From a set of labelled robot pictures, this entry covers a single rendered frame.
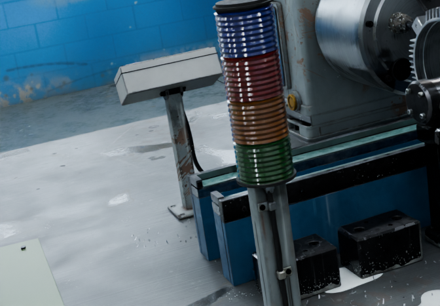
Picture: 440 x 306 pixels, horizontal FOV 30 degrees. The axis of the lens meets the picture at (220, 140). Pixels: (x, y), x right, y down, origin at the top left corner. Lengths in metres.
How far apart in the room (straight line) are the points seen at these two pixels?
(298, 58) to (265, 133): 0.89
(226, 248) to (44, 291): 0.27
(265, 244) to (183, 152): 0.56
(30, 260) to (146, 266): 0.18
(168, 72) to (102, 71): 5.46
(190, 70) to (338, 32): 0.32
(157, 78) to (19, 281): 0.39
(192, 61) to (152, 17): 5.49
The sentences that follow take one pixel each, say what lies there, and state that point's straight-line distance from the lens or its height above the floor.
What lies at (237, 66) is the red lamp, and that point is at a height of 1.16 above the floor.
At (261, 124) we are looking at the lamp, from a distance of 0.82.
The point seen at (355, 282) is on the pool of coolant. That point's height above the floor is 0.80.
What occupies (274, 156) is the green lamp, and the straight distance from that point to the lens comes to 0.83.
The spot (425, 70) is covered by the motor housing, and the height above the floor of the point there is 1.00.
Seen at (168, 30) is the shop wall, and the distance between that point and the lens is 6.92.
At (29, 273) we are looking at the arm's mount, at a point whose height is 0.83.
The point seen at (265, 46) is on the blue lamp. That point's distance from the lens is 0.81.
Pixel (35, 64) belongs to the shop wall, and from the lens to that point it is 6.73.
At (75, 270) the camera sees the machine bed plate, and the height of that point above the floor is 0.80.
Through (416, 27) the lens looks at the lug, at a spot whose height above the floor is 1.07.
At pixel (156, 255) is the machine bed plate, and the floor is 0.80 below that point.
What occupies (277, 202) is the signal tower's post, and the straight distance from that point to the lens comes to 0.87.
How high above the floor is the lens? 1.32
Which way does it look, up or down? 16 degrees down
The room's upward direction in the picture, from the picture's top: 9 degrees counter-clockwise
